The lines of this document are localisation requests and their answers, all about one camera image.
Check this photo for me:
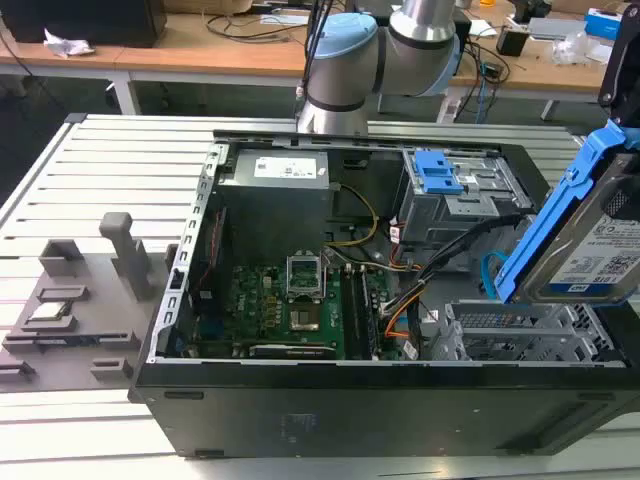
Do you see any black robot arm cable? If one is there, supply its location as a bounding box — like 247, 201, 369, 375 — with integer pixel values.
294, 0, 335, 119

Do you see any RAM stick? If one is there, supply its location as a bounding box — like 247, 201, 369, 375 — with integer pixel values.
4, 333, 104, 348

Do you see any black open PC case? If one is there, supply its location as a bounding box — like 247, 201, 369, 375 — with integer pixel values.
127, 128, 640, 460

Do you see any small black box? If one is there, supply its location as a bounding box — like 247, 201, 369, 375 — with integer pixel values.
495, 24, 530, 57

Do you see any metal disk bay cage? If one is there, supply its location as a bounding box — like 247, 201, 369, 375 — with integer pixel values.
397, 147, 534, 274

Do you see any blue cardboard box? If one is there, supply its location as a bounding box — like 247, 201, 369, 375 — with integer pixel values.
583, 6, 625, 40

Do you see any CPU socket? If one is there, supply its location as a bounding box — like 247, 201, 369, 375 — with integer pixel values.
288, 304, 322, 333

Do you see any orange data wire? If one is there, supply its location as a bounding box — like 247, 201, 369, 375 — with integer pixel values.
383, 305, 419, 342

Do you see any blue disk data wire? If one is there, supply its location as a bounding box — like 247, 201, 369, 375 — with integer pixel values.
480, 251, 507, 302

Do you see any yellow black power wire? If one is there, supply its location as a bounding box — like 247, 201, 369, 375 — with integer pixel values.
323, 183, 381, 248

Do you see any grey power supply unit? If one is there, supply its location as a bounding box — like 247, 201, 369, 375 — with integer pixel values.
216, 147, 335, 201

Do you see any hard disk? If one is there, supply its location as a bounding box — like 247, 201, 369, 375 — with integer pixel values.
493, 118, 640, 307

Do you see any green motherboard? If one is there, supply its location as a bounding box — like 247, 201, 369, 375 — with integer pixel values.
192, 259, 404, 362

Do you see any metal CPU socket cover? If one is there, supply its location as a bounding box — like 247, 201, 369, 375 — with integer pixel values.
283, 253, 330, 304

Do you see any clear plastic bag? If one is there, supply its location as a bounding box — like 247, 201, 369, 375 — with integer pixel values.
550, 30, 612, 67

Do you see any blue disk bay latch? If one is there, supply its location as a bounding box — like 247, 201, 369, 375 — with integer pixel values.
413, 149, 465, 197

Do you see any black RAM slot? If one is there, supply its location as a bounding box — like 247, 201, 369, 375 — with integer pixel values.
340, 264, 362, 360
357, 265, 382, 360

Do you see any grey parts rack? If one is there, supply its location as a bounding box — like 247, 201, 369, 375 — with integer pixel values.
0, 211, 179, 395

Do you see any wooden desk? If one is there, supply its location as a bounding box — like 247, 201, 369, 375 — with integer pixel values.
0, 12, 314, 116
447, 4, 614, 124

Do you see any crumpled white paper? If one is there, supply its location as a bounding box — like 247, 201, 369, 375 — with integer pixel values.
42, 27, 96, 59

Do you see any black disk power wire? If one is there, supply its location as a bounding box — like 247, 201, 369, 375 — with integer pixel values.
407, 212, 534, 306

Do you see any silver CPU chip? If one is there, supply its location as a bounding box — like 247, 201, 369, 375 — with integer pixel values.
28, 301, 72, 322

